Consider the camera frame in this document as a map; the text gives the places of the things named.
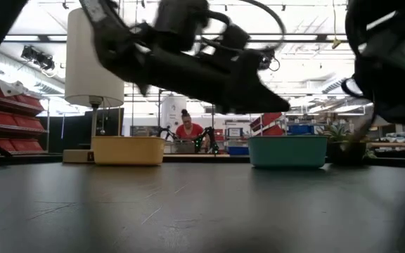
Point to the white cylindrical tank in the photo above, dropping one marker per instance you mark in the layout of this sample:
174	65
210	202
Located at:
172	116

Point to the yellow plastic bin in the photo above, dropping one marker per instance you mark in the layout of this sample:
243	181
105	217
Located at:
128	151

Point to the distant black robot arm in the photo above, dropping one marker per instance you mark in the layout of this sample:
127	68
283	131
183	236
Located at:
167	133
209	135

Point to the teal plastic bin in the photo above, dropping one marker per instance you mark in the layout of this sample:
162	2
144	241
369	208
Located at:
287	151

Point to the white lamp with wooden base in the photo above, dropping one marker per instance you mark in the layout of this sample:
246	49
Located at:
93	56

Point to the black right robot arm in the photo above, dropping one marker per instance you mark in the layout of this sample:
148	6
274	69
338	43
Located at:
392	21

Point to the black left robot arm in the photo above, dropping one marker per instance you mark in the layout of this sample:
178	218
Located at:
118	52

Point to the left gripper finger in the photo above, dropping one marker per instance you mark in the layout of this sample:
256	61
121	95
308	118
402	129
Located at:
255	95

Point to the black ceiling spotlight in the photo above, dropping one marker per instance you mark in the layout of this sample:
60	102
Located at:
42	60

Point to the dark partition panel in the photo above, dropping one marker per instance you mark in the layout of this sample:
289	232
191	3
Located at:
76	130

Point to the person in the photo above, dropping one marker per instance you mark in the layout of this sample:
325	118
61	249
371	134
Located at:
189	131

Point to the wooden workbench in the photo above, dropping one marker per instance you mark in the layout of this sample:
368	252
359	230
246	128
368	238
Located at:
399	144

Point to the potted succulent plant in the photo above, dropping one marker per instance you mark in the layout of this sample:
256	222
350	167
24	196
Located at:
343	152

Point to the black ceiling camera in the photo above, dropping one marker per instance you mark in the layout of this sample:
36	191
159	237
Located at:
269	59

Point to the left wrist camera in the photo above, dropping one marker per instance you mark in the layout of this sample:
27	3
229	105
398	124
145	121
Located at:
181	24

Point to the shelf with red bins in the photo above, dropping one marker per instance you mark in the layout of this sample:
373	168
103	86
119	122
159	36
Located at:
12	119

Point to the blue storage bin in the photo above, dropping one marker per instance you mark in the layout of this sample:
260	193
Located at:
301	130
238	150

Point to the red tilted bin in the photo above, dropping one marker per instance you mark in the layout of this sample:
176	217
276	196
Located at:
269	121

